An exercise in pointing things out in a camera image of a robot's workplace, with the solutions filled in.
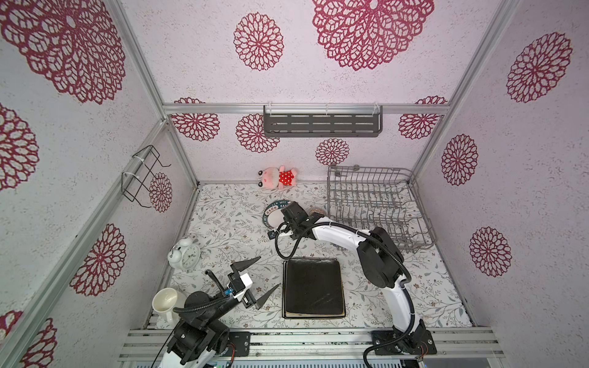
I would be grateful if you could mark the pink plush toy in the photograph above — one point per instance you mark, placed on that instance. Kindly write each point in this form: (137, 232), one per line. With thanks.
(277, 178)

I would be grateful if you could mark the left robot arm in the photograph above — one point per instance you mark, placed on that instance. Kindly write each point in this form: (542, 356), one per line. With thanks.
(200, 335)

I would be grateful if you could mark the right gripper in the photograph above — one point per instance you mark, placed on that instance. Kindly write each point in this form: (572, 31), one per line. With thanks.
(293, 235)

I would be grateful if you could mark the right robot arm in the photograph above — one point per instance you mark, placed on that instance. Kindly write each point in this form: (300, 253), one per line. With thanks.
(380, 259)

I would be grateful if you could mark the tape roll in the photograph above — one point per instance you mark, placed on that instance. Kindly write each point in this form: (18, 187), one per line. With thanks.
(317, 210)

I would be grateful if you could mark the grey wall shelf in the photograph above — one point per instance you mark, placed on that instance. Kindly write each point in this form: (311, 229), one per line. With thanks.
(321, 125)

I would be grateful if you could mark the grey wire dish rack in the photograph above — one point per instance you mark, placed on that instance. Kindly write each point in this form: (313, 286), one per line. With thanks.
(369, 197)

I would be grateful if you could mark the white alarm clock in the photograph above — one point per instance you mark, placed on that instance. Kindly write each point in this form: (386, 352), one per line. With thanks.
(185, 254)

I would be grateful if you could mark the white cup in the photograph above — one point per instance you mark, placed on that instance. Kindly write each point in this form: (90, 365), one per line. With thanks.
(165, 301)

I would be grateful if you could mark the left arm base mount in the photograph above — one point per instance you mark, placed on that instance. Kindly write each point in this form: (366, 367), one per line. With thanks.
(238, 344)

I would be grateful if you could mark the black wire wall rack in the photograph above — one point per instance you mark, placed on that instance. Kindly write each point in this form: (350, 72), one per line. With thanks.
(148, 185)

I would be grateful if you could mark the black square plate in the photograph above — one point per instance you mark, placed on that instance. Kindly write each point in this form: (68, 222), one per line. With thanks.
(313, 314)
(310, 283)

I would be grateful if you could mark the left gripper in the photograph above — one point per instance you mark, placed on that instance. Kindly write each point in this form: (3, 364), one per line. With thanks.
(248, 300)

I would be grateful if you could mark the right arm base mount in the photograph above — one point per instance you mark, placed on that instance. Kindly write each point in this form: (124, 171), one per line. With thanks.
(420, 342)

